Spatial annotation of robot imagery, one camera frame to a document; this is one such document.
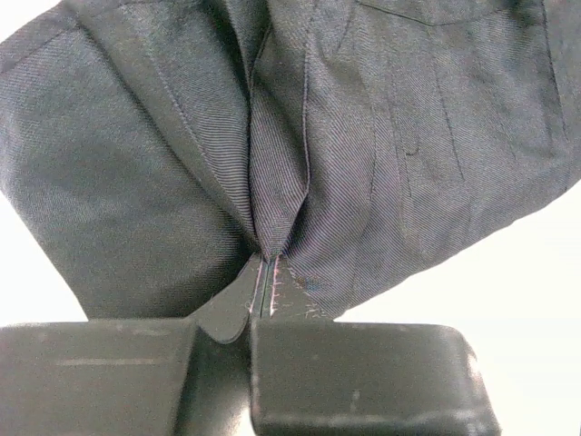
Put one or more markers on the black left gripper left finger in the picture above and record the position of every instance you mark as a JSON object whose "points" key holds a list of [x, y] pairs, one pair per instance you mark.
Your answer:
{"points": [[178, 376]]}

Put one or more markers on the black pleated skirt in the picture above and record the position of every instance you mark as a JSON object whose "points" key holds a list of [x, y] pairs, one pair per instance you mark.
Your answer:
{"points": [[152, 147]]}

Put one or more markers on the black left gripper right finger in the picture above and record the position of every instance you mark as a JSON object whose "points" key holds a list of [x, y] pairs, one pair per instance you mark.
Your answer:
{"points": [[311, 375]]}

